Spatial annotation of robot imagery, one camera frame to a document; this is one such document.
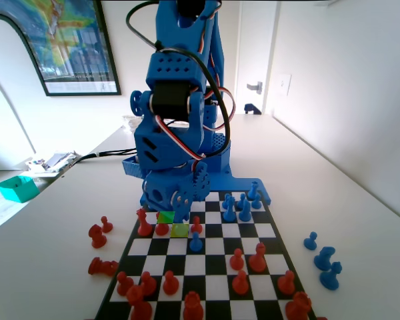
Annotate blue chess bishop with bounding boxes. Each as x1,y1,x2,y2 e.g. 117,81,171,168
237,199,253,223

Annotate red chess knight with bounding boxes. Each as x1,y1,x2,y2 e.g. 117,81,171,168
87,223,109,249

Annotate captured red pieces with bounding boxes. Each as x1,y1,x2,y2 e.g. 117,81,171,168
87,256,120,278

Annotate red chess rook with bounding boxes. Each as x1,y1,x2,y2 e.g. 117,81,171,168
284,291,313,320
182,291,205,320

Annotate tall red chess piece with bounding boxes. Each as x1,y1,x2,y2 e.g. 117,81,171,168
125,285,153,320

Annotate captured blue pieces right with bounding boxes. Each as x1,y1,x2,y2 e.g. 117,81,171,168
319,262,343,292

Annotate black and white chessboard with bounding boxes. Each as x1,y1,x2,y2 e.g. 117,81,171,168
95,191,318,320

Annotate white crumpled object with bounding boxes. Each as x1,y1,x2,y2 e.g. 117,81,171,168
121,115,137,135

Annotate pile of papers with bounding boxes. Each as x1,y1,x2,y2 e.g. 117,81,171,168
23,149,84,179

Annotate small blue printed part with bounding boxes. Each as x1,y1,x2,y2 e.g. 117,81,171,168
243,103,264,116

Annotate teal plastic box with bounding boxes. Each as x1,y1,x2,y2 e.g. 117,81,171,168
0,175,41,204

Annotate white door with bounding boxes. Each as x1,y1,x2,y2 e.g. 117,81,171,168
233,0,281,116

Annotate framed map poster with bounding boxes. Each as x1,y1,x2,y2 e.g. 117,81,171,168
0,0,123,98

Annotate white arched furniture panel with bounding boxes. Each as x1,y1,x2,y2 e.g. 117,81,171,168
0,9,47,171

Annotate red white black servo wire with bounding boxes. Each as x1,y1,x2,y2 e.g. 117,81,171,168
152,9,238,165

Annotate black power cable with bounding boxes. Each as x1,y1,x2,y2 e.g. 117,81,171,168
73,149,138,166
73,147,138,165

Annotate white light switch plate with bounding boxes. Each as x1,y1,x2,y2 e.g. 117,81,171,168
277,73,293,97

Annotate black camera cable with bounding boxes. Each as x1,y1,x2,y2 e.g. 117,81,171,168
125,0,233,158

